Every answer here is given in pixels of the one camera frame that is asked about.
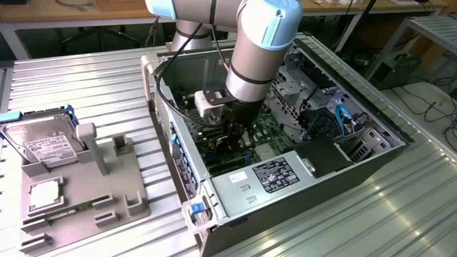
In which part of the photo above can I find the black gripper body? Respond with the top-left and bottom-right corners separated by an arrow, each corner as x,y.
219,98 -> 265,132

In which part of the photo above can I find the green motherboard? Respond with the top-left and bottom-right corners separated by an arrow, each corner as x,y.
170,85 -> 297,178

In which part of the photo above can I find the black open PC case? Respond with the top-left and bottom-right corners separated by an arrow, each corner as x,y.
139,31 -> 415,257

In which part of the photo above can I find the silver disk bay cage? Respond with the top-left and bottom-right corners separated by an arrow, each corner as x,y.
270,42 -> 339,113

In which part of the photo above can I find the silver power supply unit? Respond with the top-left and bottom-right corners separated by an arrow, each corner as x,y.
209,150 -> 319,221

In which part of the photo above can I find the black fan shroud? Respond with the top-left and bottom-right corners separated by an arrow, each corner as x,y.
293,140 -> 354,179

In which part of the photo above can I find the black box on floor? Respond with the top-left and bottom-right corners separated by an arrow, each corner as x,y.
377,52 -> 423,91

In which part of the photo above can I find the grey parts rack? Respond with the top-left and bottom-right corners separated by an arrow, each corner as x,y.
17,122 -> 153,255

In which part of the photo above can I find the green RAM stick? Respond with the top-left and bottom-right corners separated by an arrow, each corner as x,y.
45,196 -> 109,221

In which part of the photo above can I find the silver hard disk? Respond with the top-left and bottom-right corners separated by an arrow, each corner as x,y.
1,113 -> 79,169

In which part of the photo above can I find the blue disk carrier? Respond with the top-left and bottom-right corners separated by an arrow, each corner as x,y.
0,103 -> 79,150

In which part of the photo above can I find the silver CPU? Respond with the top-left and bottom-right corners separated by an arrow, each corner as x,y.
27,183 -> 62,207

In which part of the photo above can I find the wooden desk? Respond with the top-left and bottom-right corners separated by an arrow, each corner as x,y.
0,0 -> 446,61

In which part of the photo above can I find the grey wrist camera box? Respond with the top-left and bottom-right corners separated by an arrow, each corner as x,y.
193,89 -> 237,126

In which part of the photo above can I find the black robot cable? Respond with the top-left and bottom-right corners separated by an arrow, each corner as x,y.
154,16 -> 231,127

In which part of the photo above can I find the blue disk wire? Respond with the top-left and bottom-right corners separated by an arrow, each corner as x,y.
334,103 -> 353,138

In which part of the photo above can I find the black floor cable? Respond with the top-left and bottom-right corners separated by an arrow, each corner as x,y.
389,77 -> 457,134

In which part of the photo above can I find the metal slat shelf frame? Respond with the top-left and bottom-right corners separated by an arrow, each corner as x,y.
362,15 -> 457,81

